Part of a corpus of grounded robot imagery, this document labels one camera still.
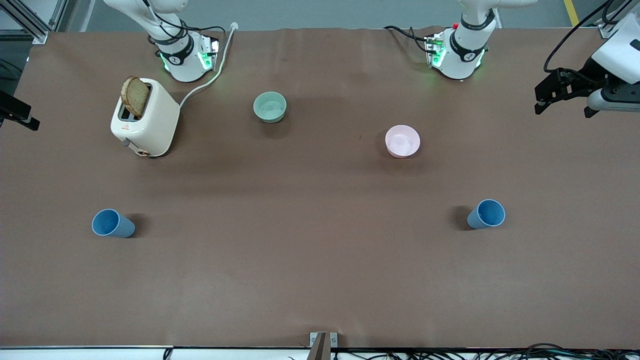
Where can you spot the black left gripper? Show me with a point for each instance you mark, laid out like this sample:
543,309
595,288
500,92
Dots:
581,79

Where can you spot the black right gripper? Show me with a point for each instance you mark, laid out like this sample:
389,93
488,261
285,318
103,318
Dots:
11,106

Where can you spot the blue ribbed plastic cup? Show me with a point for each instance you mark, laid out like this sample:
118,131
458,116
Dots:
111,223
487,214

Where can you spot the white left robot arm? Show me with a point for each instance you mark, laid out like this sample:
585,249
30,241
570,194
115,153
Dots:
462,57

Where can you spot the brown bread slice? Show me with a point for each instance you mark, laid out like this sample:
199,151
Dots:
135,97

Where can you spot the cream white toaster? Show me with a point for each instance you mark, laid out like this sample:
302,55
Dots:
155,125

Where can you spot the pink bowl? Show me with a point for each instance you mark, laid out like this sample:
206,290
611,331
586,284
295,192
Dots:
402,141

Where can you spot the green bowl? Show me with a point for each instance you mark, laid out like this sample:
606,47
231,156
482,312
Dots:
270,106

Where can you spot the brown table cover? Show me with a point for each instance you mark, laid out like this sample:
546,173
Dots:
320,250

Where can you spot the aluminium frame profile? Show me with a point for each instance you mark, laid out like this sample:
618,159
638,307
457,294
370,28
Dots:
35,25

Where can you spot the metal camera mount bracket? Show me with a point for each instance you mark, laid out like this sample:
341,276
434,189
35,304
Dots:
323,345

